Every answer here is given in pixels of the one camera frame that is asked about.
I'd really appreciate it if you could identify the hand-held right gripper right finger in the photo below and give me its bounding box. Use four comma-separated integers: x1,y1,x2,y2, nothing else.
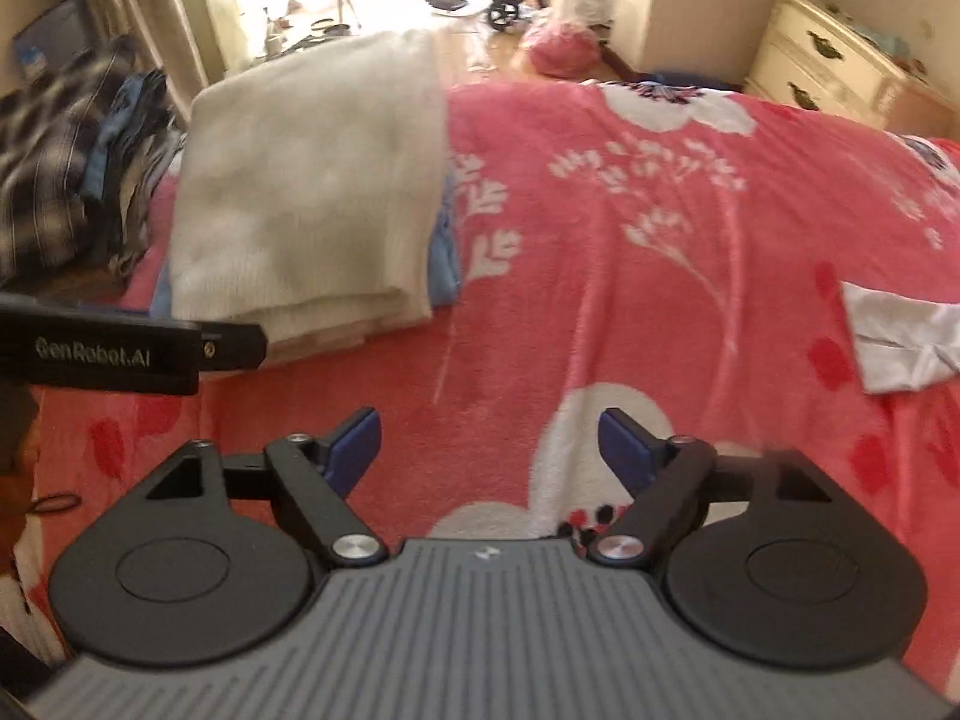
587,405,848,569

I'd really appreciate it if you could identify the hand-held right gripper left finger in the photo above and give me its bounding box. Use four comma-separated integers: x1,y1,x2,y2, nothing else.
135,405,389,569

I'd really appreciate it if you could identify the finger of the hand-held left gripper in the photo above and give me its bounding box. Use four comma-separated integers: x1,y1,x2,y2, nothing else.
196,322,269,374

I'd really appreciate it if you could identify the cream fuzzy sweater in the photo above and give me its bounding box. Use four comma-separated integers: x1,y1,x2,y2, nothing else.
169,30,451,346

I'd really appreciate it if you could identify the dark blue clothes pile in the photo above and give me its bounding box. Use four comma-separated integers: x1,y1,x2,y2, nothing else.
79,67,187,275

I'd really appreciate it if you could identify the red floral blanket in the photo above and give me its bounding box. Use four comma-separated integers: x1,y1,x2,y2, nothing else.
0,79,960,691

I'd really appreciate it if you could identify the black and white plaid cloth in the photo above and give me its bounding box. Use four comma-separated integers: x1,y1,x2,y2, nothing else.
0,37,155,282

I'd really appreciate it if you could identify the light blue folded garment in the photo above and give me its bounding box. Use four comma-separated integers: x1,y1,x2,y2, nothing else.
148,165,464,320

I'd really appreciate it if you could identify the light grey shirt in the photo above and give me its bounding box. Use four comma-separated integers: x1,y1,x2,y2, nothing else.
840,280,960,395

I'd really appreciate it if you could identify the dark flat screen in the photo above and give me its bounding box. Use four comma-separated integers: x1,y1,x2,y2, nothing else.
11,0,97,85

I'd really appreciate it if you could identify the beige curtain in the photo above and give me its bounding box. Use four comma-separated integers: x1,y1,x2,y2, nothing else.
90,0,211,117

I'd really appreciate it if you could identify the pink plastic bag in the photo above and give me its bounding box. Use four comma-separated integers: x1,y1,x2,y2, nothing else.
520,0,617,80

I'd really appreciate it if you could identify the cream nightstand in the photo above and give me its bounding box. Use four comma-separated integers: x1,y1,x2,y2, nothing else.
742,0,947,130

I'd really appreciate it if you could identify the clutter on nightstand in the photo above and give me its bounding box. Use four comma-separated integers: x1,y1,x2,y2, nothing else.
825,0,938,72

